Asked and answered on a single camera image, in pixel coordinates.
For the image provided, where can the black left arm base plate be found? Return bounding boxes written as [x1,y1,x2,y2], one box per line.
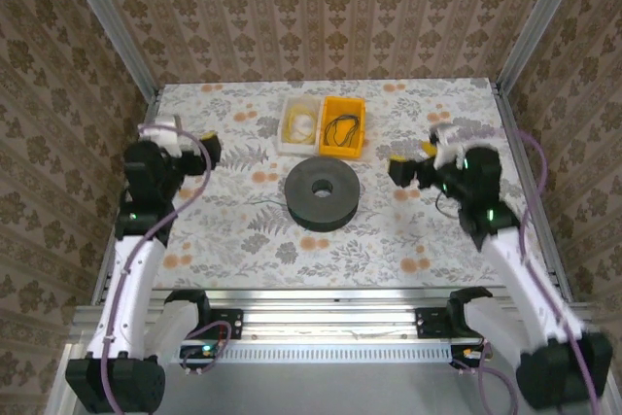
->
[159,307,244,341]

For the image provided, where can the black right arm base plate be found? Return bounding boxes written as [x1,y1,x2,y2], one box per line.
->
[414,306,487,340]

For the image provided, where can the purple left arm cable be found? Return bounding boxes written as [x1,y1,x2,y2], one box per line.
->
[99,123,232,415]

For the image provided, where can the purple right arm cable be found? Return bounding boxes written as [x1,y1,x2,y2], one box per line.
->
[451,123,604,415]

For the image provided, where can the white plastic bin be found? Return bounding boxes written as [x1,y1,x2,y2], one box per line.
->
[276,96,326,157]

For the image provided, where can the aluminium rail frame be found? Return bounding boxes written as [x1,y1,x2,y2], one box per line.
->
[67,287,602,344]

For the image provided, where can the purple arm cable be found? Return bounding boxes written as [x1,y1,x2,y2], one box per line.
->
[451,123,604,415]
[99,123,232,415]

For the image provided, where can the black cable spool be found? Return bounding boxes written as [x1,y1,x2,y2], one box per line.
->
[284,156,362,232]

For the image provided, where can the small controller board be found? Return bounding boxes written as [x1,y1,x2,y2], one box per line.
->
[178,342,219,371]
[450,344,493,371]

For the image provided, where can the thin yellow cable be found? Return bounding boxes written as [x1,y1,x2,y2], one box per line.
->
[284,104,320,147]

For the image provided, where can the white slotted cable duct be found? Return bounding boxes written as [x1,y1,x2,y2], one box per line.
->
[159,342,470,365]

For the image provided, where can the orange plastic bin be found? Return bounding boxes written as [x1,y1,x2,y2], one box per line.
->
[316,96,366,159]

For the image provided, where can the thin dark cable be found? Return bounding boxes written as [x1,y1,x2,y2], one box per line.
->
[324,113,363,148]

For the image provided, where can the thin black right gripper wire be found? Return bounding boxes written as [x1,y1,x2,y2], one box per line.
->
[434,189,466,218]

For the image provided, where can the aluminium corner post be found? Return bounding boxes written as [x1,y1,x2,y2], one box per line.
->
[498,0,582,90]
[54,0,161,98]

